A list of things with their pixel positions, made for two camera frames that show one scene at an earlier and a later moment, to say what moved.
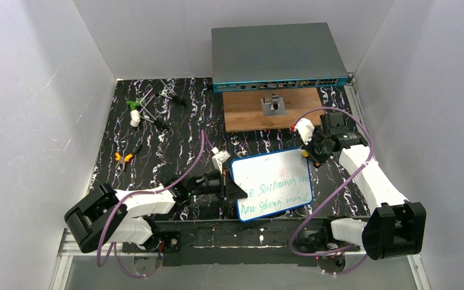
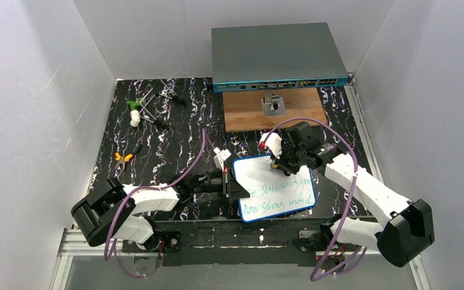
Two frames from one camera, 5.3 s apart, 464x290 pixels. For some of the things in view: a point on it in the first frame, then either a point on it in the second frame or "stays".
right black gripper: [317, 145] to [287, 156]
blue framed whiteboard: [273, 182] stays
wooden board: [243, 112] stays
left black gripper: [223, 185] stays
